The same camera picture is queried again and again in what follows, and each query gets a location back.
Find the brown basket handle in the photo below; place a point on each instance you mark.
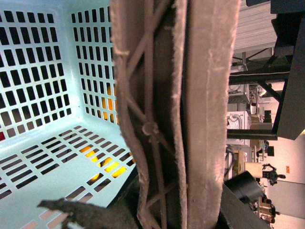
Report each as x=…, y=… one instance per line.
x=172, y=64

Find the black shelf post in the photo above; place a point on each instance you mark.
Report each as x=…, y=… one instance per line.
x=283, y=76

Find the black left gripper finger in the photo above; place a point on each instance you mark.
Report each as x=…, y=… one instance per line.
x=90, y=216

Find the light blue plastic basket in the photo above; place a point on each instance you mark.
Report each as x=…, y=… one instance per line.
x=59, y=132

